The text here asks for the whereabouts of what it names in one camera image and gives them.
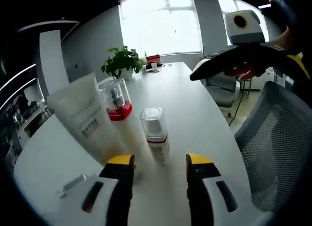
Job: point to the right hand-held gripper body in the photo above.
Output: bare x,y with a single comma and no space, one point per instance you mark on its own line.
246,30

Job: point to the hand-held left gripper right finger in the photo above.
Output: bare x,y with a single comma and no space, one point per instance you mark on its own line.
207,194

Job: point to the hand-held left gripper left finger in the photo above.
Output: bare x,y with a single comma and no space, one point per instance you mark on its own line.
109,191

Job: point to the tall white skincare tube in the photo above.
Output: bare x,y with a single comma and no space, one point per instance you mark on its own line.
83,118

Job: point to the red collar skincare pump bottle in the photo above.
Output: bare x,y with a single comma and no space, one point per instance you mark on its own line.
119,111

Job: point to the person's right hand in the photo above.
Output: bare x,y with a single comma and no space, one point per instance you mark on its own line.
290,44

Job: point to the grey padded office chair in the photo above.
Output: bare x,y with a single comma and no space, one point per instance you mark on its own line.
220,91

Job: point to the white mesh office chair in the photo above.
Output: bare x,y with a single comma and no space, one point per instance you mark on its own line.
275,143

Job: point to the red box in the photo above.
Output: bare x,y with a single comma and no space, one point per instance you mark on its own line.
153,60

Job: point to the white paper cup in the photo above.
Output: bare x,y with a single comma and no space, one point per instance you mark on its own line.
153,66

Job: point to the potted green plant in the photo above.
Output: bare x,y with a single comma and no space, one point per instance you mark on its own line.
122,62

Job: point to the metal frame stool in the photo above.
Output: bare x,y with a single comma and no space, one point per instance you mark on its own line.
245,88

